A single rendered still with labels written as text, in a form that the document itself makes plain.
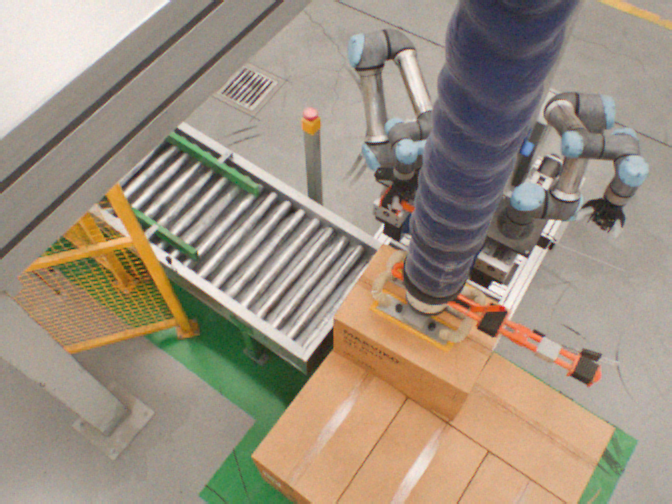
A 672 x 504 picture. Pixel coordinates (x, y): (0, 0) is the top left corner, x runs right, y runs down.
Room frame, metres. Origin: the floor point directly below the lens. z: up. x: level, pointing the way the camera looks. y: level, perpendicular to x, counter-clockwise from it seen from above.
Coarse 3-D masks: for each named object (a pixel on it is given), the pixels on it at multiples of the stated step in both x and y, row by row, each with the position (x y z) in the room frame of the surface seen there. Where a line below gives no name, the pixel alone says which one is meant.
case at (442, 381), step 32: (384, 256) 1.29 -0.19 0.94; (352, 288) 1.14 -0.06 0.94; (384, 288) 1.14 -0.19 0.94; (352, 320) 1.00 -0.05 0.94; (384, 320) 1.00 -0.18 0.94; (448, 320) 1.00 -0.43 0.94; (352, 352) 0.96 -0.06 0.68; (384, 352) 0.89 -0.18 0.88; (416, 352) 0.87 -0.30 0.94; (480, 352) 0.87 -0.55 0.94; (416, 384) 0.80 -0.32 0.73; (448, 384) 0.74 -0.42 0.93; (448, 416) 0.71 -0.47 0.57
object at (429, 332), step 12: (396, 300) 1.03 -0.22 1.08; (384, 312) 0.98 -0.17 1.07; (396, 312) 0.98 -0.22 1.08; (396, 324) 0.94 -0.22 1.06; (408, 324) 0.93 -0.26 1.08; (432, 324) 0.92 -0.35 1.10; (444, 324) 0.93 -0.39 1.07; (420, 336) 0.88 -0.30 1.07; (432, 336) 0.88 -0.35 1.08; (444, 348) 0.84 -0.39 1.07
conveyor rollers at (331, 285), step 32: (160, 160) 2.08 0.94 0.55; (128, 192) 1.88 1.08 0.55; (192, 192) 1.88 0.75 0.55; (160, 224) 1.68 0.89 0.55; (224, 224) 1.68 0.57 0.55; (288, 224) 1.68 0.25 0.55; (320, 224) 1.70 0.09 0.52; (224, 256) 1.51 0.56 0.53; (288, 256) 1.50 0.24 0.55; (352, 256) 1.50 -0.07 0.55; (256, 288) 1.33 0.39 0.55; (288, 288) 1.34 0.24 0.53; (320, 320) 1.17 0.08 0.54
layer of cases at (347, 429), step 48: (336, 384) 0.86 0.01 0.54; (384, 384) 0.86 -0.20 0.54; (480, 384) 0.86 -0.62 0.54; (528, 384) 0.86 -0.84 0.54; (288, 432) 0.65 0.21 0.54; (336, 432) 0.65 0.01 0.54; (384, 432) 0.66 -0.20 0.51; (432, 432) 0.65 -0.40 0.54; (480, 432) 0.65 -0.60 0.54; (528, 432) 0.65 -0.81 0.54; (576, 432) 0.65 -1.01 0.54; (288, 480) 0.46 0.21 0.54; (336, 480) 0.46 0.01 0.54; (384, 480) 0.46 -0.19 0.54; (432, 480) 0.46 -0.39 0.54; (480, 480) 0.46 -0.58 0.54; (528, 480) 0.46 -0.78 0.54; (576, 480) 0.45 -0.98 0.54
